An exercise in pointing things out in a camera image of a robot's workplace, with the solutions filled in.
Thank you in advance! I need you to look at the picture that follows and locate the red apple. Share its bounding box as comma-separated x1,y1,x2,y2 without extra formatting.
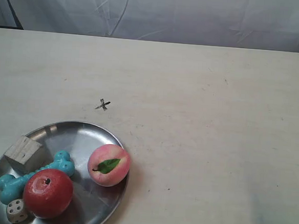
23,169,73,219

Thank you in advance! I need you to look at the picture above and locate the large round metal plate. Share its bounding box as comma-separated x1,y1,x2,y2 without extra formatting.
0,116,133,224

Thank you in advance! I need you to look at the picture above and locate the pink peach with leaf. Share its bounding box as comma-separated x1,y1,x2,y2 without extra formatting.
87,144,131,187

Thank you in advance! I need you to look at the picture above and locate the white die with dots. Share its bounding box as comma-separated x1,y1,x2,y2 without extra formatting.
6,199,29,224

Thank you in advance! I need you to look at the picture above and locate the cross tape mark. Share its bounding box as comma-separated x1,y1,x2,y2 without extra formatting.
94,98,111,111

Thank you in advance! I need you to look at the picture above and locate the pale wooden block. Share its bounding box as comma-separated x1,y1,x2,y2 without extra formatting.
4,136,46,174

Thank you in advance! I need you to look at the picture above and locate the teal bone-shaped toy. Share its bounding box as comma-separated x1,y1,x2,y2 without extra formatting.
0,150,75,205

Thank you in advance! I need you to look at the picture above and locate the white backdrop cloth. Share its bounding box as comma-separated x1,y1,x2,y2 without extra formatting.
0,0,299,52

